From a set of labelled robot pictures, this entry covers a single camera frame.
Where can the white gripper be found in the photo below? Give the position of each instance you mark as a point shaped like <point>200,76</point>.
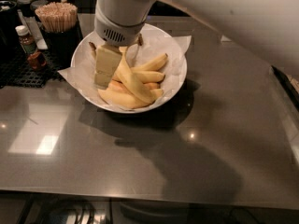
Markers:
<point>120,34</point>

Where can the long top yellow banana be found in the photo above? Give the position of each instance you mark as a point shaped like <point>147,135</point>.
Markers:
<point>131,81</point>

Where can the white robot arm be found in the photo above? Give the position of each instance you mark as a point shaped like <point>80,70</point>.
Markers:
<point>267,28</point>

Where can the orange-tinted middle banana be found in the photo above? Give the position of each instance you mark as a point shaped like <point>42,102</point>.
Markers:
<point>118,86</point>

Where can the bottom yellow banana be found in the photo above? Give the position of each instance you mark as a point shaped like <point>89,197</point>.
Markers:
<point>122,99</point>

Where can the left stemmed yellow banana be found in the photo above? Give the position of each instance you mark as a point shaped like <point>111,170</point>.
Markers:
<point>149,76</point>

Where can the white bowl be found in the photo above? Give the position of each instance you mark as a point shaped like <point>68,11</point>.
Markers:
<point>174,78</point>

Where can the upper right yellow banana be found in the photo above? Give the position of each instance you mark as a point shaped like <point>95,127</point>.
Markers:
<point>154,64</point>

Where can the black stirrer holder cup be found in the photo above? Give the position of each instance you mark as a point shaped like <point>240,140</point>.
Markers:
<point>62,45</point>

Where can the white paper liner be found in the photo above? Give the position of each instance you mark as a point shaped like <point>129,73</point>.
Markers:
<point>174,47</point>

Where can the bundle of wooden stirrers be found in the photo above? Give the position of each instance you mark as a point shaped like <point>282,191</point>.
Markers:
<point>57,17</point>

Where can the small orange-brown bottle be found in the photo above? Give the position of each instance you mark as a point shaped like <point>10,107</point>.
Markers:
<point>37,61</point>

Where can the white flat strip packet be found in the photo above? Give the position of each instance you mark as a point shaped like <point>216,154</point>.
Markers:
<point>32,25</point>

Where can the small white-capped sauce bottle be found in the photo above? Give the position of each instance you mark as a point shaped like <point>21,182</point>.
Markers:
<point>26,39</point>

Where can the black grid mat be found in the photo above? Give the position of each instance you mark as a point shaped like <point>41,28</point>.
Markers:
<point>15,71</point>

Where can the dark jar with lid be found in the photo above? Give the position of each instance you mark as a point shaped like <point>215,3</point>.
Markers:
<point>25,7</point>

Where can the black container far left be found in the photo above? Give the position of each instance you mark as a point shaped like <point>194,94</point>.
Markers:
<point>9,20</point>

